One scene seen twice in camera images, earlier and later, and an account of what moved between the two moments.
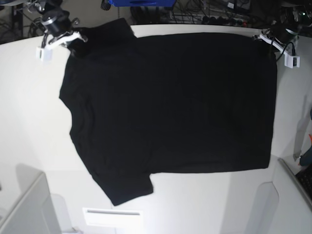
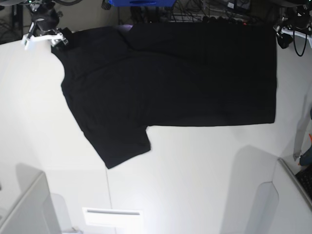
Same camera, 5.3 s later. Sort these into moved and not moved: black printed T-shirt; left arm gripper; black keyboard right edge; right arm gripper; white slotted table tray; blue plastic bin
Moved: left arm gripper; black printed T-shirt; right arm gripper
Not moved: blue plastic bin; white slotted table tray; black keyboard right edge
